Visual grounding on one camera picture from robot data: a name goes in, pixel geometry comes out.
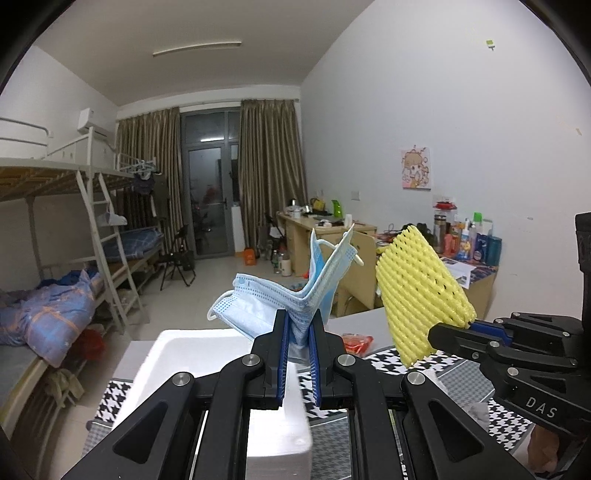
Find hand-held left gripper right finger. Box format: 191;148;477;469
307;310;536;480

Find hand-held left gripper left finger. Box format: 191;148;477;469
60;309;291;480

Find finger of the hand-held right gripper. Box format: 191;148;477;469
468;313;583;348
427;322;581;376

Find blue face mask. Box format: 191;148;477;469
206;224;365;349

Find yellow foam fruit net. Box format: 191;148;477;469
375;224;477;368

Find white foam box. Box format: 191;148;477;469
113;329;315;480

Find person's right hand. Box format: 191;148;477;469
526;422;566;480

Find houndstooth tablecloth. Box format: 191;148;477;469
85;346;555;480

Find red snack packet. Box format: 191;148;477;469
342;333;375;356

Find white papers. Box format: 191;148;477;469
441;258;476;289

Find cluster of toiletry bottles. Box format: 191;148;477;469
431;196;503;267

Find wooden chair with smiley cutout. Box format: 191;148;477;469
339;231;377;317

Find black folding chair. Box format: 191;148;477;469
159;224;197;291

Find brown curtain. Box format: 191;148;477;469
115;107;185;232
238;99;309;250

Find blue checked mattress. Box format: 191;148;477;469
102;227;164;261

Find glass balcony door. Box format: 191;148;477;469
181;108;241;257

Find red bag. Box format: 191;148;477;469
76;330;105;363

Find dark hanging clothes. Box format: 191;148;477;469
133;173;169;217

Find beige slippers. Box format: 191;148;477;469
46;369;86;407

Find blue orange checked quilt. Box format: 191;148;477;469
0;270;105;367

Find white metal bunk bed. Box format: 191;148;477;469
88;134;167;296
0;117;144;462

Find white air conditioner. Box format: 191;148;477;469
78;108;112;138

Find ceiling tube light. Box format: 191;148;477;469
152;41;243;58

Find cartoon wall poster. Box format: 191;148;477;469
401;147;432;190

